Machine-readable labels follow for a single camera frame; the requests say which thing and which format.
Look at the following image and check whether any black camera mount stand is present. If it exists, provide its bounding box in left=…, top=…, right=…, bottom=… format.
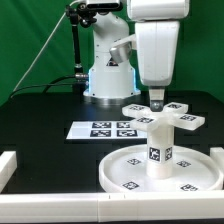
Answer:
left=65, top=3, right=96, bottom=95

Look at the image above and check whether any white cross-shaped table base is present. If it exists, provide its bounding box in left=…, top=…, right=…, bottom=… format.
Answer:
left=122, top=102, right=205, bottom=132

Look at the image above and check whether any white cable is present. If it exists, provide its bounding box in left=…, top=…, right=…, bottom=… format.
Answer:
left=11, top=0, right=86, bottom=94

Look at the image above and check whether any white left barrier block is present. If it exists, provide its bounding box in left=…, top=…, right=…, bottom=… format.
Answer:
left=0, top=151, right=17, bottom=193

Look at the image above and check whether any white front barrier rail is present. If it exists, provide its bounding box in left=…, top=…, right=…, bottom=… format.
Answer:
left=0, top=190, right=224, bottom=223

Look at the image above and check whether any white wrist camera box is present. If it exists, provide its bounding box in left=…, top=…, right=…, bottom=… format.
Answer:
left=127, top=0, right=190, bottom=21

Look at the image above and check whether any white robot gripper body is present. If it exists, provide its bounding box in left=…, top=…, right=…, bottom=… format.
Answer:
left=135, top=21, right=180, bottom=87

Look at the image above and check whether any black cable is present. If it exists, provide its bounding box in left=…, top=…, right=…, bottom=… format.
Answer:
left=9, top=75, right=90, bottom=99

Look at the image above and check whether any black rear camera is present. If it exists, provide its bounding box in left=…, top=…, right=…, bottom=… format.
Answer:
left=86, top=0, right=123, bottom=12

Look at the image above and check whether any white round table top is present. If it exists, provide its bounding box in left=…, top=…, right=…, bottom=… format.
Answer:
left=99, top=144, right=224, bottom=193

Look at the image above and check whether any silver black-tipped gripper finger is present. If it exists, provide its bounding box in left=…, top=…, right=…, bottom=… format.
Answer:
left=149, top=87, right=165, bottom=112

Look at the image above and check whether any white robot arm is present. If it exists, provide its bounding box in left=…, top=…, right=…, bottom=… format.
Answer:
left=84, top=0, right=189, bottom=112

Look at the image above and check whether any white marker tag sheet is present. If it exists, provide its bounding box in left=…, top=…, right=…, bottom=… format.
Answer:
left=66, top=121, right=147, bottom=140

